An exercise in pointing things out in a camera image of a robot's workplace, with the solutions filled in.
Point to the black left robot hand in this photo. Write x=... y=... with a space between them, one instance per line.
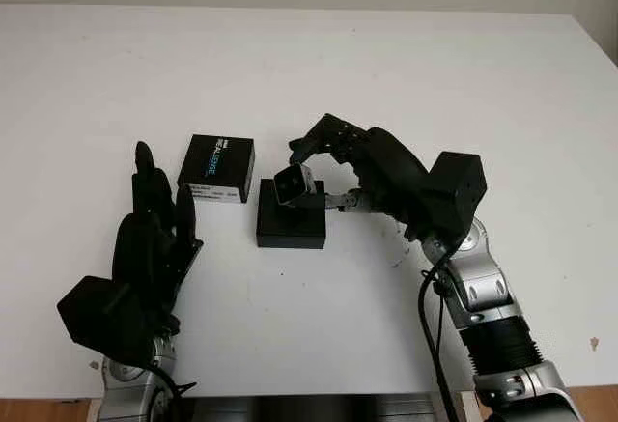
x=149 y=253

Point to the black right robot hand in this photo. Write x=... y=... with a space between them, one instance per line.
x=391 y=176

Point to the small silver RealSense camera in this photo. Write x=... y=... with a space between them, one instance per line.
x=289 y=185

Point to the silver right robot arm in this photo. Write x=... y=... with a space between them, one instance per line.
x=492 y=306

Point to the black RealSense box lid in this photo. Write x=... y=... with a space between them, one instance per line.
x=217 y=161

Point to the dark grey robot torso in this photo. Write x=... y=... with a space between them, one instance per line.
x=314 y=410

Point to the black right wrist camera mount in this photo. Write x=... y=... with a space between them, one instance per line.
x=458 y=185

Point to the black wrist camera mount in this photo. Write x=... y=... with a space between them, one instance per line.
x=458 y=185
x=96 y=311

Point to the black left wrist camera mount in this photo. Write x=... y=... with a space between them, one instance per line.
x=96 y=311

